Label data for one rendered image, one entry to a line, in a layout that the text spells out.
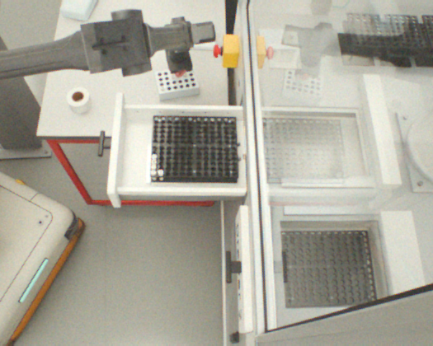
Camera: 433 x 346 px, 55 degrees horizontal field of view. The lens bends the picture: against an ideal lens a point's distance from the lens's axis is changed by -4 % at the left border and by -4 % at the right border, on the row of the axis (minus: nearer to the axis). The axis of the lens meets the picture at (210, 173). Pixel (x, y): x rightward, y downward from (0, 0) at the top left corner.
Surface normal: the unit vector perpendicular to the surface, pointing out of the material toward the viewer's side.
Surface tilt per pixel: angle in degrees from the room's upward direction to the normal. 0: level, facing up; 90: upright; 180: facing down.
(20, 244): 0
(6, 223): 0
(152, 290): 0
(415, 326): 90
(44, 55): 46
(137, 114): 90
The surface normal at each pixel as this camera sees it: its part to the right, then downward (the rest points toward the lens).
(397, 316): -1.00, -0.01
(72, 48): -0.22, 0.33
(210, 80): 0.05, -0.39
